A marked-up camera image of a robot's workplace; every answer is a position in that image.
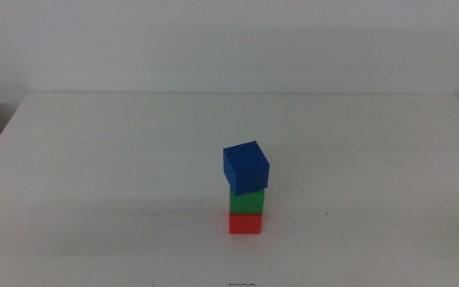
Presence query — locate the red cube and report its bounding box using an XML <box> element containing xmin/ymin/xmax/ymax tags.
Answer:
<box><xmin>229</xmin><ymin>213</ymin><xmax>263</xmax><ymax>235</ymax></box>

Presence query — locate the green cube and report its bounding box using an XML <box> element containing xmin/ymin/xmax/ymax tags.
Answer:
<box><xmin>229</xmin><ymin>187</ymin><xmax>265</xmax><ymax>215</ymax></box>

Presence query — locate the blue cube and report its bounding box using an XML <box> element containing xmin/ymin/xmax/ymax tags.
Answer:
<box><xmin>222</xmin><ymin>140</ymin><xmax>271</xmax><ymax>197</ymax></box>

